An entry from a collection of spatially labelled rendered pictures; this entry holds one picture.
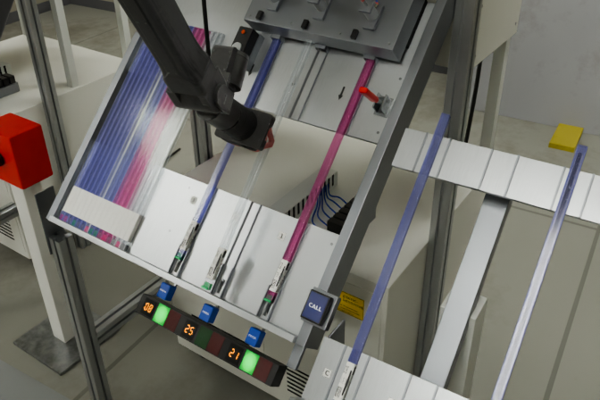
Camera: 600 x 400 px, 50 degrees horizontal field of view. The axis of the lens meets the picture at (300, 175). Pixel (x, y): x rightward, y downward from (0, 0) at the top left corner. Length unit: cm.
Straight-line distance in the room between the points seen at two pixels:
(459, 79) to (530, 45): 226
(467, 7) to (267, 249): 59
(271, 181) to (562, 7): 216
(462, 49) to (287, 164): 71
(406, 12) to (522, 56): 242
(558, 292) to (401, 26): 150
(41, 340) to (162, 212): 105
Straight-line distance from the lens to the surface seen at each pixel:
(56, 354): 224
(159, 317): 131
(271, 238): 120
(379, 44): 119
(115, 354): 220
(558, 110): 361
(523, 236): 271
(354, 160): 185
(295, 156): 187
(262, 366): 119
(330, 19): 125
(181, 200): 133
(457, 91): 134
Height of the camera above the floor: 153
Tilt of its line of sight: 31 degrees down
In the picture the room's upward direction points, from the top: 1 degrees counter-clockwise
